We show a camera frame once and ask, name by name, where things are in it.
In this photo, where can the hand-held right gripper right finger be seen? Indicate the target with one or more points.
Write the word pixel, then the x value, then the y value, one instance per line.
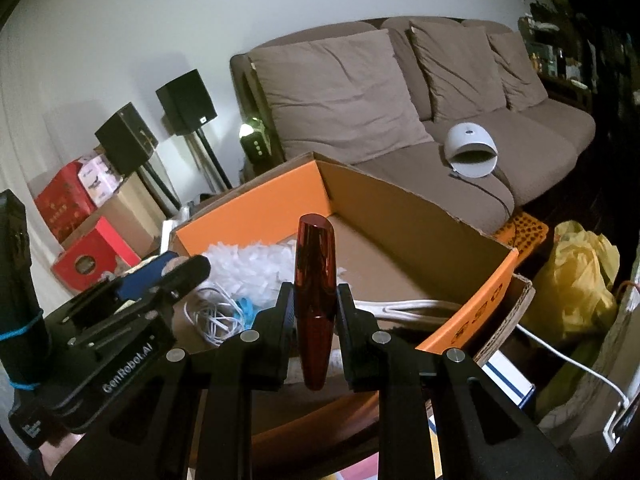
pixel 350 345

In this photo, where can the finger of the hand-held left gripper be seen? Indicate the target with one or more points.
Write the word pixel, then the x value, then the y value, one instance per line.
pixel 190 272
pixel 145 270

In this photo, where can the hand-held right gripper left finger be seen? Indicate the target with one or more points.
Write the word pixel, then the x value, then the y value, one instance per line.
pixel 280 345

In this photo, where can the blue silicone funnel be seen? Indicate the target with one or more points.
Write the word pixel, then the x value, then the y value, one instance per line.
pixel 245 307

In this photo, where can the white feather duster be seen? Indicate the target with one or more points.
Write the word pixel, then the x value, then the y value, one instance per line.
pixel 250 270

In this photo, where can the red mascara tube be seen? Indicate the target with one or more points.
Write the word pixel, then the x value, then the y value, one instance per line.
pixel 315 285

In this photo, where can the orange cardboard box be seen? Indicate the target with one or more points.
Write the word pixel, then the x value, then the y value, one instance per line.
pixel 400 220

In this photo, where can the red box with oval label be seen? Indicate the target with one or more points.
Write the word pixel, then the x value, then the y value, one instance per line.
pixel 95 260

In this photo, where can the plain brown cardboard box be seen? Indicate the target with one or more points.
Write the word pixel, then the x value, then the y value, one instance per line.
pixel 130 215

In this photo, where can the small open box of clutter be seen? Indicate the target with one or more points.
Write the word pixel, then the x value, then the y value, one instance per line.
pixel 200 205

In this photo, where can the pink and white box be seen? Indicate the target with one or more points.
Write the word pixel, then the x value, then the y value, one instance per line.
pixel 100 180

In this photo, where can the red patterned gift box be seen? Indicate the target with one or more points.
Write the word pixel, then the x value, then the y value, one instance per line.
pixel 62 205

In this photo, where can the black speaker on stand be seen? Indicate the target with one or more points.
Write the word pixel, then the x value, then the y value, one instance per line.
pixel 125 137
pixel 185 102

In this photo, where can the black lantern with light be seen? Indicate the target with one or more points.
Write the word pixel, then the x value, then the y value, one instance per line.
pixel 257 145

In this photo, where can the corrugated cardboard box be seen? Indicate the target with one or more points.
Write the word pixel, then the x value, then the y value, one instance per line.
pixel 505 320

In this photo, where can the white box with blue stripes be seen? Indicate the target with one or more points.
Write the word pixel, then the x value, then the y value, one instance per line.
pixel 510 380

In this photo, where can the white curtain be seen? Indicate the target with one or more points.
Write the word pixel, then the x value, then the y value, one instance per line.
pixel 20 150

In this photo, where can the brown sofa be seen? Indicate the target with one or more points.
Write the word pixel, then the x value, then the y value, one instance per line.
pixel 400 170

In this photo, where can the orange perforated crate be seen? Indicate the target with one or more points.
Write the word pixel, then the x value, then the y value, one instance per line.
pixel 522 235

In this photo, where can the yellow plastic bag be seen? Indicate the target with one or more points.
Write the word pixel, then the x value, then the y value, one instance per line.
pixel 570 285

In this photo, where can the large brown sofa cushion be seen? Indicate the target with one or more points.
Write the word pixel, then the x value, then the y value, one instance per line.
pixel 340 95

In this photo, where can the white nail lamp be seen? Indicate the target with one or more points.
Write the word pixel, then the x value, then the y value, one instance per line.
pixel 470 140

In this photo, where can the brown paper bag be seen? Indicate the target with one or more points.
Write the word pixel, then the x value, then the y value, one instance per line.
pixel 620 340

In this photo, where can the small brown sofa cushion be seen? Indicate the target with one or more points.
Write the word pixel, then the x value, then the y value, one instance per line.
pixel 520 70

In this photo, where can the dark cluttered shelf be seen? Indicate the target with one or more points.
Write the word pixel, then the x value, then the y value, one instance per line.
pixel 590 50

